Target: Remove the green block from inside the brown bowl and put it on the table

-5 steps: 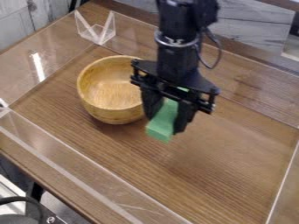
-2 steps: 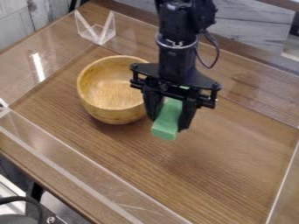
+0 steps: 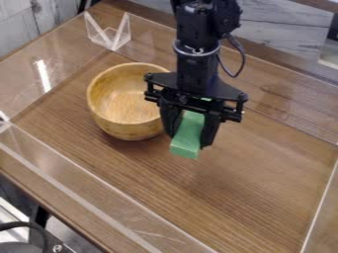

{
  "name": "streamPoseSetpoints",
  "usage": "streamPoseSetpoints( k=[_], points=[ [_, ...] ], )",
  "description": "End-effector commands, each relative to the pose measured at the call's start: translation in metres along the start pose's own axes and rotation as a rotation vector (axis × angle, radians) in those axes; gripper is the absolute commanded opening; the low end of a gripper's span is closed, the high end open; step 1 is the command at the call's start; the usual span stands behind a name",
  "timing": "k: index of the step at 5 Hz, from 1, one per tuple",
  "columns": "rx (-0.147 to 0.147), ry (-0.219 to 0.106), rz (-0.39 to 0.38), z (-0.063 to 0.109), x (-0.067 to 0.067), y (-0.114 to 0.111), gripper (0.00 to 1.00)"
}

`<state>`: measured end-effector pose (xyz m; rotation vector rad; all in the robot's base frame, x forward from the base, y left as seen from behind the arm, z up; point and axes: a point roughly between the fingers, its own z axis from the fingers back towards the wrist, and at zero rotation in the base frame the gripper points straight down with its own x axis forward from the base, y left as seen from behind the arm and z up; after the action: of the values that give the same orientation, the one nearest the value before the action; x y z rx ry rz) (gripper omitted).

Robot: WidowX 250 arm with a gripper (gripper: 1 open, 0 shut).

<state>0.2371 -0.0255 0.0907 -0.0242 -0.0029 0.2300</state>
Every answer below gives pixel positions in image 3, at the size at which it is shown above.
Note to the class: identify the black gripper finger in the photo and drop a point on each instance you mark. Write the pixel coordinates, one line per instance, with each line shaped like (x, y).
(171, 116)
(209, 130)

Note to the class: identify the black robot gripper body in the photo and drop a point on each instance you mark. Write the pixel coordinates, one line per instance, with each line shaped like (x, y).
(194, 87)

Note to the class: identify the green rectangular block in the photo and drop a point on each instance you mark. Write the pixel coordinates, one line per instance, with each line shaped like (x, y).
(185, 144)

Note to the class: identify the brown wooden bowl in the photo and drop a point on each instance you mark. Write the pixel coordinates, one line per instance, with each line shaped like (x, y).
(117, 102)

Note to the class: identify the clear acrylic corner bracket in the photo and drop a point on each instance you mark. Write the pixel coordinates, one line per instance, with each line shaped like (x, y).
(110, 38)

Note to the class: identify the clear acrylic tray wall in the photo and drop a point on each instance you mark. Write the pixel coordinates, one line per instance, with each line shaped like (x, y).
(243, 198)

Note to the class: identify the black table leg frame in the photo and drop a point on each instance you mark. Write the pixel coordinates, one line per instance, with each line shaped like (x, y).
(40, 238)

